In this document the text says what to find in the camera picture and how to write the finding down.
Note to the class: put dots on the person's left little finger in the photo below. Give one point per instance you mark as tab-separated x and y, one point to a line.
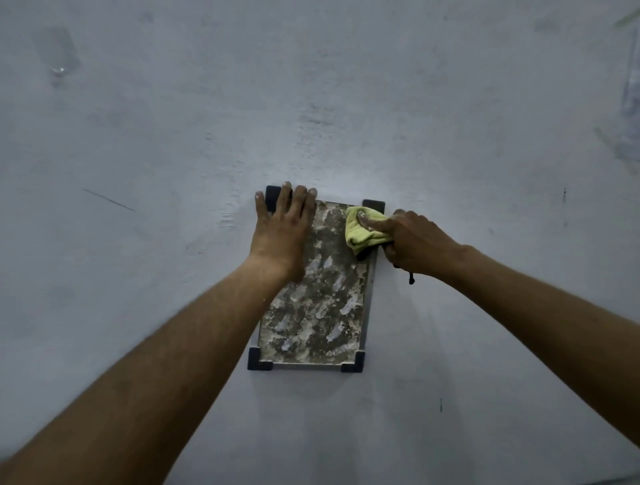
261	206

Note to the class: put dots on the person's left hand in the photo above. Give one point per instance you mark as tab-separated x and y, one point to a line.
280	235

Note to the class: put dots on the person's left forearm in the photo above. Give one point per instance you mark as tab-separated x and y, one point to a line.
165	379

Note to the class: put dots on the person's right forearm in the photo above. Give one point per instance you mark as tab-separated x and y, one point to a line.
550	320

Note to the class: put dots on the person's right hand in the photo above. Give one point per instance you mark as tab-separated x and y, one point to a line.
417	245

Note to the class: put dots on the yellow-green cleaning cloth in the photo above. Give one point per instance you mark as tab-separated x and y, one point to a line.
357	236

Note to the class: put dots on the framed wall mirror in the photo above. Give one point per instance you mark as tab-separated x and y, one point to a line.
320	300

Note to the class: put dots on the black corner bracket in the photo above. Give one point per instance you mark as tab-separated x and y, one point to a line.
374	204
255	360
357	364
272	196

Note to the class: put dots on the person's left middle finger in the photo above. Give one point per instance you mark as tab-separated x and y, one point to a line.
298	202

